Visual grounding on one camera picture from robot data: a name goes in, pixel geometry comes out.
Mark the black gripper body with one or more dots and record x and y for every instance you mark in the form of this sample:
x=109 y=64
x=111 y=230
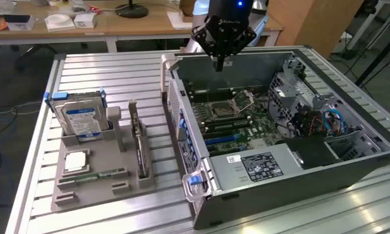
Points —
x=229 y=31

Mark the graphics card with small fan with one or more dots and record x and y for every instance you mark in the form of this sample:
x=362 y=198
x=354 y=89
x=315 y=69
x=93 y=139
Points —
x=139 y=151

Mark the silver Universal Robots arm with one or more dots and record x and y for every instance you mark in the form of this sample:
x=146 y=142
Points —
x=190 y=47

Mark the white papers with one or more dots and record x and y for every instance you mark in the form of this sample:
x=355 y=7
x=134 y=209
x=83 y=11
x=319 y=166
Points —
x=178 y=20

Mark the brown cardboard box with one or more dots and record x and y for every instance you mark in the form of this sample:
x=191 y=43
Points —
x=185 y=8

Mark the beige case corner fixture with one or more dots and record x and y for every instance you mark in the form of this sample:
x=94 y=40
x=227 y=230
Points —
x=165 y=73

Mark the wooden cabinet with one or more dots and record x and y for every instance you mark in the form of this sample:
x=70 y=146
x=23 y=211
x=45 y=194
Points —
x=311 y=24

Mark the wooden desk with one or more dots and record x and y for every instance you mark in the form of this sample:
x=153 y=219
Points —
x=133 y=24

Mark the silver CPU socket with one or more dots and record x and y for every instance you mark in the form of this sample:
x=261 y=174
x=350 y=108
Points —
x=247 y=93

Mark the perforated metal drive cage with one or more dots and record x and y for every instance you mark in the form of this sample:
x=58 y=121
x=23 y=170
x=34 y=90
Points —
x=286 y=97

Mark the white floor appliance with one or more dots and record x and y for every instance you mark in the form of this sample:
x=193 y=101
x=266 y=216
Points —
x=340 y=42

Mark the blue card retention latch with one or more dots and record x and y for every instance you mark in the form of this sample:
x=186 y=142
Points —
x=181 y=122

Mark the small white box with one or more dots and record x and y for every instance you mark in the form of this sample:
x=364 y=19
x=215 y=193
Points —
x=85 y=22

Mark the RAM stick with white label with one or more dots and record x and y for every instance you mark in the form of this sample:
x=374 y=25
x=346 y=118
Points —
x=229 y=124

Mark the green motherboard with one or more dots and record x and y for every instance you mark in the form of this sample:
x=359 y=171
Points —
x=259 y=126

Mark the black slanted pole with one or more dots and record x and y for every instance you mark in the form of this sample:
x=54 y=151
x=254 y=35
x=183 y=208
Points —
x=379 y=47

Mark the blue expansion slot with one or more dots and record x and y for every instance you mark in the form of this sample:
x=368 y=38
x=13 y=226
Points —
x=222 y=140

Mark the white square tray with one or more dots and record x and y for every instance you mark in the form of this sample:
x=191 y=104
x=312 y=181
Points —
x=59 y=24

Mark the hard disk with blue label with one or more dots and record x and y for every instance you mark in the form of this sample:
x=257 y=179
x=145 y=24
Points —
x=81 y=122

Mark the grey cup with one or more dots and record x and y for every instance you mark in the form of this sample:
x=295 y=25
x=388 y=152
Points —
x=38 y=3

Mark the black chair base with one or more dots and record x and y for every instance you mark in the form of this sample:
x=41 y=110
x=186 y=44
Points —
x=26 y=51

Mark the silver disk bay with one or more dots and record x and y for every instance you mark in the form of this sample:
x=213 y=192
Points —
x=354 y=143

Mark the white box with black lid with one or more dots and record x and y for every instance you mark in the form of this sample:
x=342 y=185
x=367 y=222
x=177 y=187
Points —
x=18 y=25

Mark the grey power supply unit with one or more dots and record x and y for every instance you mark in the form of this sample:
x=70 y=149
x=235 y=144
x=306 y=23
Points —
x=223 y=173

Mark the beige parts rack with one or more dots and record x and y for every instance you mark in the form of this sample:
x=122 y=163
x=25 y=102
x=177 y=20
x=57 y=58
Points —
x=103 y=156

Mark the orange booklet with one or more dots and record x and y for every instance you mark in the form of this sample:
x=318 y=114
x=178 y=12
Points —
x=0 y=25

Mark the silver CPU chip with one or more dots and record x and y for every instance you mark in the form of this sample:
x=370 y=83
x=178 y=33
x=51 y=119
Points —
x=74 y=161

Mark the green RAM stick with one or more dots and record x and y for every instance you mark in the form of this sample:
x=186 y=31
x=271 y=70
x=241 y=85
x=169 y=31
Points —
x=93 y=175

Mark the black open PC case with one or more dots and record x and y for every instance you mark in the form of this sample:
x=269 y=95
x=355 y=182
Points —
x=279 y=195

